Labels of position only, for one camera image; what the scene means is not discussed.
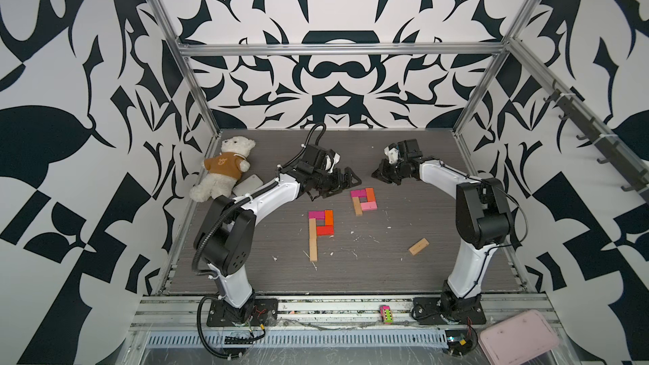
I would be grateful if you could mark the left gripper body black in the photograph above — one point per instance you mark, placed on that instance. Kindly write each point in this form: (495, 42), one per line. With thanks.
(326, 182)

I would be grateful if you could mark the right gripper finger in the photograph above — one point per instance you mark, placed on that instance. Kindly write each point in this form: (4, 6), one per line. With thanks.
(384, 166)
(382, 175)

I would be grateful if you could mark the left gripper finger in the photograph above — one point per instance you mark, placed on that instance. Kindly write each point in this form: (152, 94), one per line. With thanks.
(350, 178)
(336, 189)

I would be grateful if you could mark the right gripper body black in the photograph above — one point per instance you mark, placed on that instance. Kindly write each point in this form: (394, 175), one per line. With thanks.
(395, 171)

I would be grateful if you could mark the magenta block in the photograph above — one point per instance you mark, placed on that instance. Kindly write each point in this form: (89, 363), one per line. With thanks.
(359, 193)
(317, 215)

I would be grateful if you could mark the orange block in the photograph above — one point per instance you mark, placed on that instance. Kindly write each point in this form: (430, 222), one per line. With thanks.
(370, 194)
(329, 220)

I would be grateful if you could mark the light pink block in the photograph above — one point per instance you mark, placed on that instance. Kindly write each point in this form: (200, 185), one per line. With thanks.
(369, 206)

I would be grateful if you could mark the natural wood block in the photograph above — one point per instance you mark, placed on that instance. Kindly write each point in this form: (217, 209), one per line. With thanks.
(357, 206)
(313, 250)
(312, 230)
(418, 247)

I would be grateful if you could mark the red block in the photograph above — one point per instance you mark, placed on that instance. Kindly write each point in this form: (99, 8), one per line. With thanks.
(325, 231)

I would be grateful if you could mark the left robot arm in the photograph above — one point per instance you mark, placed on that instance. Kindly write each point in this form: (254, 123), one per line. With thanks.
(225, 239)

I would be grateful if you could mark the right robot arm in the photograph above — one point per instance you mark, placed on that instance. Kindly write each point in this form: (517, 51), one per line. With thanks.
(483, 218)

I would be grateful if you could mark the white rectangular case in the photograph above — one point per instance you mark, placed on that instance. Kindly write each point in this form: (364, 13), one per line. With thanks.
(248, 185)

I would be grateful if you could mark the white teddy bear brown shirt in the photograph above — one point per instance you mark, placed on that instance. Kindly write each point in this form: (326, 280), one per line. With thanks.
(224, 170)

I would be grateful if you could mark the green circuit board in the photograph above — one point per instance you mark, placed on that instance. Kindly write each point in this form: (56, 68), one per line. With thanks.
(461, 343)

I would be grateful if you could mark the pink tray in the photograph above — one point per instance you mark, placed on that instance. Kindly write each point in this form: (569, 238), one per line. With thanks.
(519, 339)

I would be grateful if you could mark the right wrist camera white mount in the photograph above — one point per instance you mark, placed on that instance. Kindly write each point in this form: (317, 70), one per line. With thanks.
(403, 151)

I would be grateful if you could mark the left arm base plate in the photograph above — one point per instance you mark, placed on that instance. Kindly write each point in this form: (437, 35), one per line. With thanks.
(255, 312)

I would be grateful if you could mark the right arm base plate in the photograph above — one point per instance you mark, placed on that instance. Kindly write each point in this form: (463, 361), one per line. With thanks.
(448, 310)

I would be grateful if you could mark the white cable duct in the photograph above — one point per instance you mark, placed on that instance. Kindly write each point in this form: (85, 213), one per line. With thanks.
(307, 339)

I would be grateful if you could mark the wall hook rail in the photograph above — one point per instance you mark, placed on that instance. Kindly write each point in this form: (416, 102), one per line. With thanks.
(595, 132)

